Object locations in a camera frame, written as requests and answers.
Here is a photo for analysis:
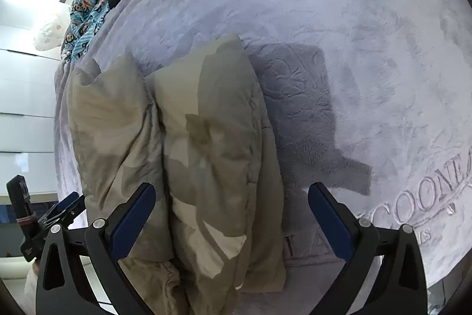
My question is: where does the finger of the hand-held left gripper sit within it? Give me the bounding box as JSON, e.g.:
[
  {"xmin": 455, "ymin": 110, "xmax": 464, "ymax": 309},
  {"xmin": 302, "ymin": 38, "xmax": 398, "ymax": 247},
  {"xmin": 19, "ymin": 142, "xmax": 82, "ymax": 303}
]
[
  {"xmin": 38, "ymin": 205, "xmax": 88, "ymax": 232},
  {"xmin": 47, "ymin": 191, "xmax": 85, "ymax": 219}
]

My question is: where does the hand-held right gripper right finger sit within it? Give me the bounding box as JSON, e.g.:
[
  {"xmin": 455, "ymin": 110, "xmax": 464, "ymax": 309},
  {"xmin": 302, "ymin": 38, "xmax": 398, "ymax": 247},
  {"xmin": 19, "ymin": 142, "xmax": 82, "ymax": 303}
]
[{"xmin": 308, "ymin": 183, "xmax": 429, "ymax": 315}]

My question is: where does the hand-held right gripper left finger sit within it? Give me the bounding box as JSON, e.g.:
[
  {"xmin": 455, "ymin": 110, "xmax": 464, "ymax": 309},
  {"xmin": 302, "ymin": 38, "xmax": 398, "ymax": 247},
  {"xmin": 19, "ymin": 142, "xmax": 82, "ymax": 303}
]
[{"xmin": 35, "ymin": 183, "xmax": 156, "ymax": 315}]

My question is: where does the beige puffer jacket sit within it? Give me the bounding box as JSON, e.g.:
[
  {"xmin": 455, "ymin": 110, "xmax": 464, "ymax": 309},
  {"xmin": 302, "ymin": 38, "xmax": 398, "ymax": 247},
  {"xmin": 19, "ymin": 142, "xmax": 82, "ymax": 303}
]
[{"xmin": 66, "ymin": 34, "xmax": 287, "ymax": 315}]

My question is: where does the white wardrobe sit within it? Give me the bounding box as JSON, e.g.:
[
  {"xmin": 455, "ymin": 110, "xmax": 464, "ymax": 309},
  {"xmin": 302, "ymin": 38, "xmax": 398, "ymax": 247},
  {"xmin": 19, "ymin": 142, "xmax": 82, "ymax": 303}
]
[{"xmin": 0, "ymin": 23, "xmax": 72, "ymax": 198}]

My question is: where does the white plush toy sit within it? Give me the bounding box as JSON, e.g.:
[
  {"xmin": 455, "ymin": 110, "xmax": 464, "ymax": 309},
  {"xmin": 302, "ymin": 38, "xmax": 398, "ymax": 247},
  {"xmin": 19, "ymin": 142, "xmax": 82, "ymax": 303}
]
[{"xmin": 34, "ymin": 12, "xmax": 69, "ymax": 52}]

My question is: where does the blue cartoon print cloth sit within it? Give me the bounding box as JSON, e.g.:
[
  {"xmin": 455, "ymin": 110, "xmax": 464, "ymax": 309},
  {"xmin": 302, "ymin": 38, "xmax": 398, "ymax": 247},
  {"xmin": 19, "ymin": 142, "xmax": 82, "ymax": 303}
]
[{"xmin": 61, "ymin": 0, "xmax": 111, "ymax": 62}]

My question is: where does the lavender plush blanket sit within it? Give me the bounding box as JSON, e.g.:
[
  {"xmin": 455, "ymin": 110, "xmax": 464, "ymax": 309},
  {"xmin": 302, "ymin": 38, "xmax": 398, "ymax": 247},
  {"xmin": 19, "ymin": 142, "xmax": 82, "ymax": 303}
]
[{"xmin": 53, "ymin": 0, "xmax": 472, "ymax": 301}]

